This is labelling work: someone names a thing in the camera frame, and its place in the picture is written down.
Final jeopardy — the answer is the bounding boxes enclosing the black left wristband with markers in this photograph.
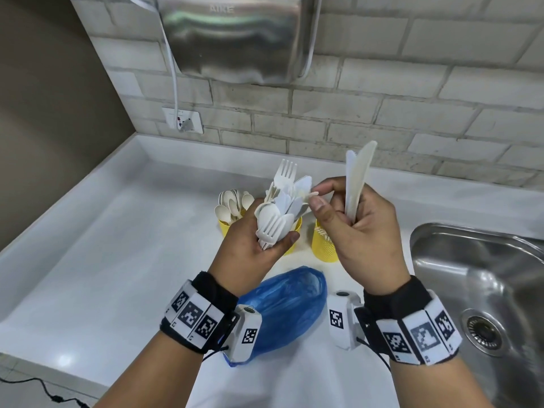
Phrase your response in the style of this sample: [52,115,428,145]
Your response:
[159,271,239,357]

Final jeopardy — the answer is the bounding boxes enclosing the cluster of white plastic spoons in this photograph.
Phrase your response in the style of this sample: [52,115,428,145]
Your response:
[214,189,256,226]

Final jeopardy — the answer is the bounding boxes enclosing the white serrated plastic knife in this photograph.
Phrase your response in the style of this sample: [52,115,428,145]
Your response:
[293,176,320,201]

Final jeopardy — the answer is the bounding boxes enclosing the person's left forearm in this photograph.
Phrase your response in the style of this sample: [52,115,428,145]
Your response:
[93,331,222,408]

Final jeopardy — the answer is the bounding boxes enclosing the person's right forearm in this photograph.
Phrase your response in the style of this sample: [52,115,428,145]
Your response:
[389,352,496,408]

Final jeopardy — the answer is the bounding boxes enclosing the person's right hand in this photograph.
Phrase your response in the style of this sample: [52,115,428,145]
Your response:
[307,177,412,297]

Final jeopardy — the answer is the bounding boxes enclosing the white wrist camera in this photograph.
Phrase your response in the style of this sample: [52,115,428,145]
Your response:
[326,290,363,351]
[222,304,262,364]

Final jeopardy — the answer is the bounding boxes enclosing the black wristband with markers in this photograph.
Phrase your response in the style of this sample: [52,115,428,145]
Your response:
[159,271,239,357]
[361,275,463,367]

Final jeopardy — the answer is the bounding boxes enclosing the stainless steel hand dryer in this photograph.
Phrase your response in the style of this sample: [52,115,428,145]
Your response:
[154,0,319,85]

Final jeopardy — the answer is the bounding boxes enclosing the black right wristband with markers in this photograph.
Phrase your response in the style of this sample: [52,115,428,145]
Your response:
[361,275,463,367]

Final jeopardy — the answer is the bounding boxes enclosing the cream plastic knife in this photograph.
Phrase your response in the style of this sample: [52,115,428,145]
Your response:
[351,140,378,222]

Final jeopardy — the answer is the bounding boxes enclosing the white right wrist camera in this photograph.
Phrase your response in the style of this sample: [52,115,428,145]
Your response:
[326,290,363,351]

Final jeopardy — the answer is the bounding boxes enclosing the yellow mesh cup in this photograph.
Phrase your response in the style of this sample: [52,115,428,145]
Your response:
[278,216,303,256]
[311,219,341,264]
[218,210,248,239]

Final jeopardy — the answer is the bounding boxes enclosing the white power cable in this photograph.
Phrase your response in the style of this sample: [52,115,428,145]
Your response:
[127,0,180,124]

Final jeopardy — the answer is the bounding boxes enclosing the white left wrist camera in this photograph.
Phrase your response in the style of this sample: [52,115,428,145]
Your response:
[222,304,262,364]

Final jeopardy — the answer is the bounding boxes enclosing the white wall socket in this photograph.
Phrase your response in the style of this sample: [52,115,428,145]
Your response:
[161,107,204,135]

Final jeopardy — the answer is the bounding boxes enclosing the person's left hand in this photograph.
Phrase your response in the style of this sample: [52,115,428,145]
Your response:
[211,199,301,299]

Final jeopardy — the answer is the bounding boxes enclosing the metal sink drain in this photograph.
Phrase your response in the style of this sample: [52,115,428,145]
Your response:
[461,309,511,358]

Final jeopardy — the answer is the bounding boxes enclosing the bunch of white plastic cutlery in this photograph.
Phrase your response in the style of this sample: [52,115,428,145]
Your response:
[254,160,313,251]

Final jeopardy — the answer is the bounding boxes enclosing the blue plastic bag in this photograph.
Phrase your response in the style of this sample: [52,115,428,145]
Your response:
[224,266,328,368]

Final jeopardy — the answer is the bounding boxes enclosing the stainless steel sink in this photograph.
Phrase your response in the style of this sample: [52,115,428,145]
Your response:
[409,222,544,408]

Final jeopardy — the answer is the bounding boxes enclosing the black cable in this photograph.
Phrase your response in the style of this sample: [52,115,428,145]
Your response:
[0,375,92,408]

